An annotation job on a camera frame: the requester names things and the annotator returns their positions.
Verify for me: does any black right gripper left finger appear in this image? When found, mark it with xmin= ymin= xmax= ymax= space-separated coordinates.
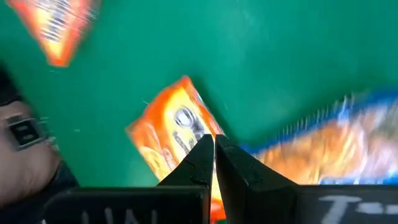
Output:
xmin=157 ymin=133 xmax=216 ymax=192

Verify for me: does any blue Maruchan noodle packet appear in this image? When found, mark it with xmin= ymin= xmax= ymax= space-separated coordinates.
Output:
xmin=241 ymin=90 xmax=398 ymax=187

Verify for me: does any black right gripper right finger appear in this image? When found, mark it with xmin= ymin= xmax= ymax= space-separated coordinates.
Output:
xmin=215 ymin=134 xmax=299 ymax=224

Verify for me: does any orange Maruchan noodle packet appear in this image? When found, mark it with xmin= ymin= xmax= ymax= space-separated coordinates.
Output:
xmin=6 ymin=0 xmax=101 ymax=68
xmin=125 ymin=74 xmax=228 ymax=224

